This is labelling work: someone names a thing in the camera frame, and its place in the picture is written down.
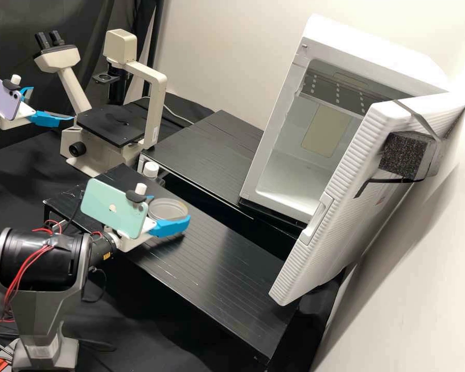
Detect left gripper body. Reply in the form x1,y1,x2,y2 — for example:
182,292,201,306
0,101,36,131

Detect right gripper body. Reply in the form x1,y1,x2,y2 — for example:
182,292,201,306
115,223,157,252

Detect petri dish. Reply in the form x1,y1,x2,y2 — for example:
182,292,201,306
148,196,190,225

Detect cream microscope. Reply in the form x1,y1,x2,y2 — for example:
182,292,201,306
34,29,168,177

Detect black platform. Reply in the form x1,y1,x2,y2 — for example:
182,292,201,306
42,164,301,359
139,110,307,233

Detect white incubator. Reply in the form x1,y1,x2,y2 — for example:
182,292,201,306
238,13,452,233

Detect incubator door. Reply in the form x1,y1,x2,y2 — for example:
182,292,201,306
268,92,465,307

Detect left wrist camera phone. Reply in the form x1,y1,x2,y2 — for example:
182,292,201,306
0,69,24,121

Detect wrist camera phone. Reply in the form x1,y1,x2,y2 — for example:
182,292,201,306
0,69,24,121
80,177,157,238

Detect right wrist camera phone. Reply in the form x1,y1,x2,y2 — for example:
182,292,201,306
80,177,157,238

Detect white cable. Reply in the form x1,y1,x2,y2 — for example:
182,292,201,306
164,106,194,125

